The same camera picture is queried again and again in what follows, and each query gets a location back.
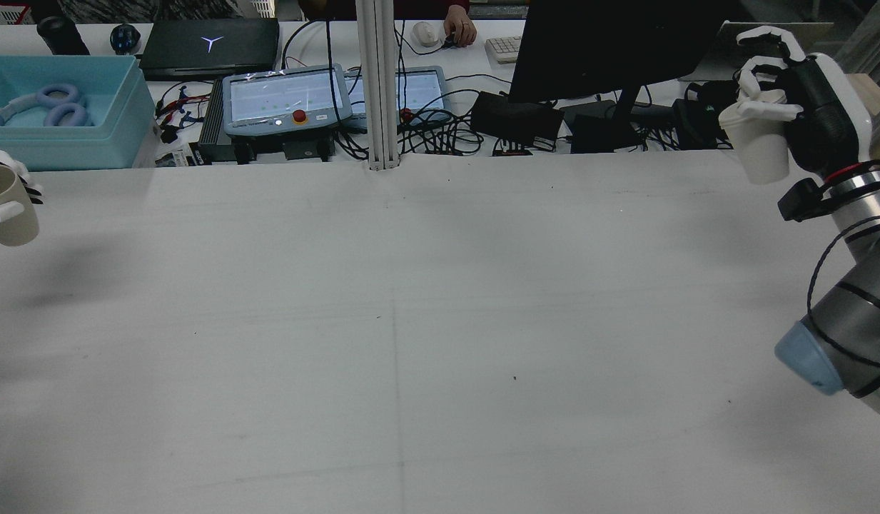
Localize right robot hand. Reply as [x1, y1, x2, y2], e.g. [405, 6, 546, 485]
[725, 26, 874, 179]

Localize beige cup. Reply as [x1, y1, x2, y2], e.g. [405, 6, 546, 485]
[0, 164, 41, 248]

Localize white paper cup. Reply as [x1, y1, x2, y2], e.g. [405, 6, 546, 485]
[718, 89, 794, 185]

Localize wooden block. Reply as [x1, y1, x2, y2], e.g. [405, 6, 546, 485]
[848, 73, 880, 165]

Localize teal plastic box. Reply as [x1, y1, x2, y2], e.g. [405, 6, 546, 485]
[0, 55, 157, 173]

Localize lavender headphones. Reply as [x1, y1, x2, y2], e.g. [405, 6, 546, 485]
[0, 83, 94, 128]

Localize black electronics box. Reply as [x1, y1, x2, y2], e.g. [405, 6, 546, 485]
[674, 80, 740, 149]

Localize grey flat board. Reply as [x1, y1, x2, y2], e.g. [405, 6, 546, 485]
[686, 21, 834, 83]

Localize black cylinder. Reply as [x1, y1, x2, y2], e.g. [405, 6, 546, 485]
[36, 16, 91, 56]

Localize blue round gadget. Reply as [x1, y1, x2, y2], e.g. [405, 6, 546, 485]
[110, 24, 141, 55]

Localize red and black clip leads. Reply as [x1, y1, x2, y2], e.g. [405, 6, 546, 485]
[154, 84, 213, 143]

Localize black ribbed flat device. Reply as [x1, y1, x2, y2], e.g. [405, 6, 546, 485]
[197, 79, 230, 163]

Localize black monitor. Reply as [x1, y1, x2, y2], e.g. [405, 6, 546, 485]
[507, 0, 729, 136]

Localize black box under monitor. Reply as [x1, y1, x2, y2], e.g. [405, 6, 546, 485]
[570, 100, 644, 154]

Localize black laptop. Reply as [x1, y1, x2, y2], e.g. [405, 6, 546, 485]
[138, 18, 280, 81]

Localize teach pendant with red button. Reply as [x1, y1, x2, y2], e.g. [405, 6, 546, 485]
[222, 64, 353, 138]

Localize black power brick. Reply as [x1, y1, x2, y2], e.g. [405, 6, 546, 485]
[470, 91, 563, 143]

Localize beige keyboard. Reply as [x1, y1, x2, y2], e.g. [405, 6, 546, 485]
[485, 36, 522, 65]

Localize person's hand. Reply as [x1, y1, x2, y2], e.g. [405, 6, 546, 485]
[442, 4, 477, 48]

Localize grey teach pendant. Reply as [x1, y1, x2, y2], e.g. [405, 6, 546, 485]
[343, 66, 449, 131]

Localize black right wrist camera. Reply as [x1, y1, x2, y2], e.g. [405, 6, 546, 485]
[778, 178, 833, 222]

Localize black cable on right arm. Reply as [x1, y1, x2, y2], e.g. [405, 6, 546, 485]
[806, 163, 880, 397]

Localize aluminium profile post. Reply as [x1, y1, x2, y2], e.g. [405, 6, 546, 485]
[355, 0, 400, 171]

